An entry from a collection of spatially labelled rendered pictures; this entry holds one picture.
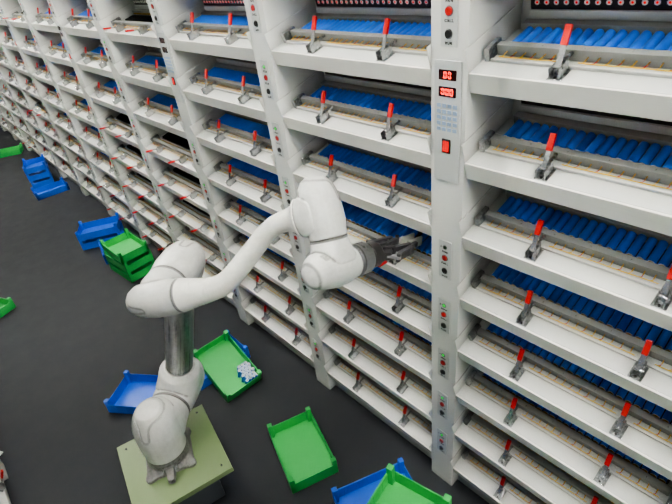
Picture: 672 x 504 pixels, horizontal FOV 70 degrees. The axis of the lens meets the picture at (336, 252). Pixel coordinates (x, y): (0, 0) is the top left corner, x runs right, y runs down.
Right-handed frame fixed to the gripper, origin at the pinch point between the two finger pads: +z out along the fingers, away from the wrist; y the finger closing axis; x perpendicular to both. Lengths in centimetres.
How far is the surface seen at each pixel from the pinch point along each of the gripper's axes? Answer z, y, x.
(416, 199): -3.4, -2.3, -14.5
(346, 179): -4.6, 24.9, -14.0
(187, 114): -9, 120, -21
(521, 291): 1.4, -36.0, 2.2
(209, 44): -18, 85, -50
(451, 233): -9.6, -19.0, -10.9
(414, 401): 12, -4, 66
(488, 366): 0.7, -32.4, 27.9
